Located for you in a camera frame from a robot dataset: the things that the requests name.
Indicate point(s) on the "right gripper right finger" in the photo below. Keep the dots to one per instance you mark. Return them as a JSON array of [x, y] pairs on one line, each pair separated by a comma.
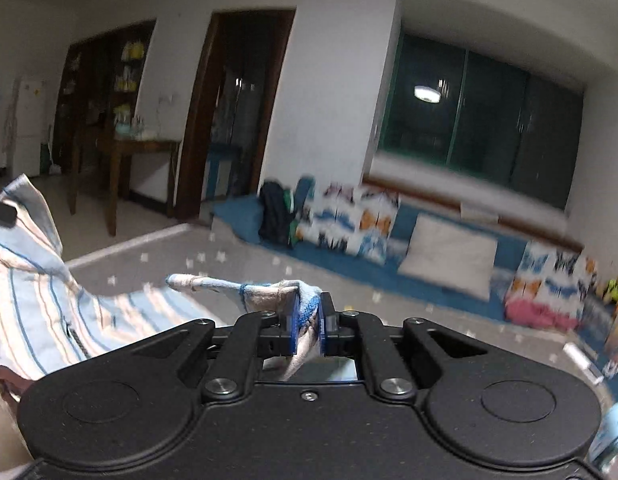
[[332, 337]]

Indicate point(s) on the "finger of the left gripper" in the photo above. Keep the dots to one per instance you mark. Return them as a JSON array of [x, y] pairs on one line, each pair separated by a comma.
[[7, 214]]

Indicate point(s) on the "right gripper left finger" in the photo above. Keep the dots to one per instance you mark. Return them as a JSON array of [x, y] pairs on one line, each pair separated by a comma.
[[298, 315]]

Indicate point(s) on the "blue striped knit garment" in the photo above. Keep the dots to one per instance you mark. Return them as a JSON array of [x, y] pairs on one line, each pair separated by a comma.
[[49, 321]]

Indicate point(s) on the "black backpack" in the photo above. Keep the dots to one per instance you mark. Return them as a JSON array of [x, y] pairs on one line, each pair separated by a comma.
[[278, 213]]

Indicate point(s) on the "white refrigerator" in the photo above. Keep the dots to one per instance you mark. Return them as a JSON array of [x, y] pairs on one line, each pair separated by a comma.
[[28, 125]]

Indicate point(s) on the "left butterfly pillow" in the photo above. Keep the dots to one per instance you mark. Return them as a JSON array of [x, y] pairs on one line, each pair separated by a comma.
[[354, 220]]

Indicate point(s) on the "butterfly pillow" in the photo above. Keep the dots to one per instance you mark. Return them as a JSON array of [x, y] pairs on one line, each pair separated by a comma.
[[354, 220], [555, 277]]

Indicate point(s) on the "wooden side table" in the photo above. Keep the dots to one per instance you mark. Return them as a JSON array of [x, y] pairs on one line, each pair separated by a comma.
[[119, 152]]

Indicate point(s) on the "plain white pillow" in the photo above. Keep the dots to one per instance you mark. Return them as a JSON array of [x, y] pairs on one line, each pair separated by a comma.
[[444, 254]]

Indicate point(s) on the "grey star tablecloth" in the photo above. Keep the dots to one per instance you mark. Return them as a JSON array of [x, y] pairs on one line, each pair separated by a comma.
[[109, 265]]

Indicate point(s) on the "dark wooden shelf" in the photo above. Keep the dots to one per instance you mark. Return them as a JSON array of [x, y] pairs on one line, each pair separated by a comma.
[[100, 74]]

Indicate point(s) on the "book on window ledge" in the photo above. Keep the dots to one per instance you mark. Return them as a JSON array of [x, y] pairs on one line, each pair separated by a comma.
[[478, 214]]

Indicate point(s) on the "pink cloth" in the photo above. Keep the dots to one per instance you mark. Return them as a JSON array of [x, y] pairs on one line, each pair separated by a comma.
[[528, 313]]

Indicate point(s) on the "blue sofa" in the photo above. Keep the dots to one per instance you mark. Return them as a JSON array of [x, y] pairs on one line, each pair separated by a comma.
[[244, 215]]

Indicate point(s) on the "right butterfly pillow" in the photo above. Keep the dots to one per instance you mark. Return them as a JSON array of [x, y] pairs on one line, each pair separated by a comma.
[[555, 277]]

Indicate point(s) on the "dark green window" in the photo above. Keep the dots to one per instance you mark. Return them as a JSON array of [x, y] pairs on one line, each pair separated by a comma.
[[473, 115]]

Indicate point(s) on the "plush toy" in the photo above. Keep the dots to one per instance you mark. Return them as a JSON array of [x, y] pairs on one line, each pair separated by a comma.
[[610, 293]]

